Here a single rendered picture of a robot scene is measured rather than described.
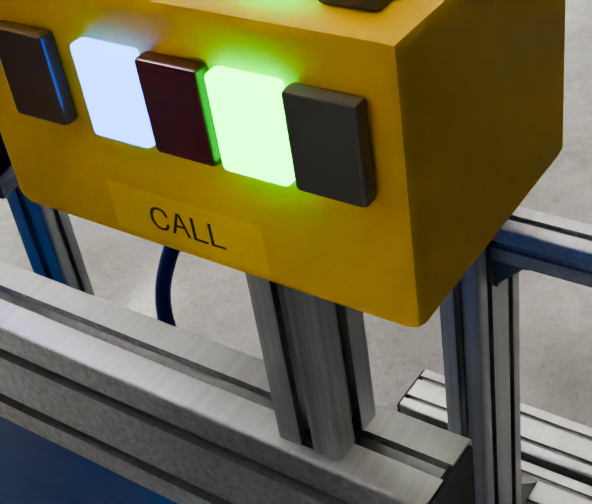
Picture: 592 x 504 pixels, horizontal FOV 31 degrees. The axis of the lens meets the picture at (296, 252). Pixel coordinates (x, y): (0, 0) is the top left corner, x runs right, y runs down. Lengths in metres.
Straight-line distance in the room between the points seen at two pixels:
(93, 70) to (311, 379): 0.15
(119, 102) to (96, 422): 0.26
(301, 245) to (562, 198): 1.74
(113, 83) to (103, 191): 0.05
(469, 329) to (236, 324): 0.81
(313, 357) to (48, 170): 0.12
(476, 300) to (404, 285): 0.74
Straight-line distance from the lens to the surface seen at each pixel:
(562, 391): 1.65
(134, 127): 0.31
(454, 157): 0.28
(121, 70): 0.30
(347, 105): 0.25
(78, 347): 0.51
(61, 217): 0.86
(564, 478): 1.44
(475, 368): 1.09
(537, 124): 0.33
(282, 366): 0.41
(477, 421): 1.15
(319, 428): 0.42
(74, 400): 0.53
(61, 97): 0.33
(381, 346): 1.73
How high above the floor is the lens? 1.18
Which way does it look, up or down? 38 degrees down
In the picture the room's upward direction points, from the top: 10 degrees counter-clockwise
